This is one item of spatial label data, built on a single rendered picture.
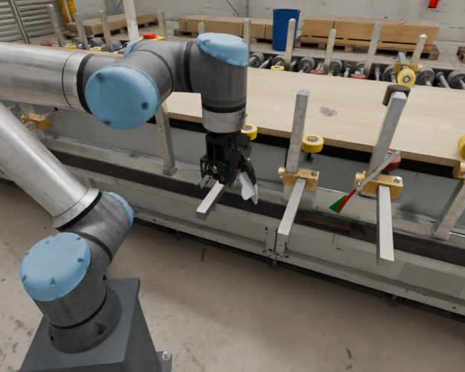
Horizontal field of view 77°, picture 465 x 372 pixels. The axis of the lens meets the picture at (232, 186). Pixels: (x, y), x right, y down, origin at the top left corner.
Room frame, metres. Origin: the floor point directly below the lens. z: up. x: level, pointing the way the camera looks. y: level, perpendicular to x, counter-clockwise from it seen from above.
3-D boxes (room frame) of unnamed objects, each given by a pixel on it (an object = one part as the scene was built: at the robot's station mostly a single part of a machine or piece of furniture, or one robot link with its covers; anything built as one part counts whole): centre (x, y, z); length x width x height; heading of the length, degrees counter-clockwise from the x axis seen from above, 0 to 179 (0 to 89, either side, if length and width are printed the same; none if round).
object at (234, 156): (0.56, 0.02, 1.08); 0.09 x 0.08 x 0.12; 155
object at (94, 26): (8.74, 3.07, 0.23); 2.41 x 0.77 x 0.17; 157
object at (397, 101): (0.77, -0.44, 0.90); 0.04 x 0.04 x 0.48; 69
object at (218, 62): (0.57, 0.02, 1.25); 0.10 x 0.09 x 0.12; 82
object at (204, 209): (0.86, 0.02, 0.80); 0.44 x 0.03 x 0.04; 159
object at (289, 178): (0.85, -0.23, 0.81); 0.14 x 0.06 x 0.05; 69
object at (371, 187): (0.76, -0.46, 0.85); 0.14 x 0.06 x 0.05; 69
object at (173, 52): (0.57, 0.13, 1.25); 0.12 x 0.12 x 0.09; 82
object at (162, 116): (1.05, 0.27, 0.93); 0.05 x 0.05 x 0.45; 69
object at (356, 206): (0.76, -0.41, 0.75); 0.26 x 0.01 x 0.10; 69
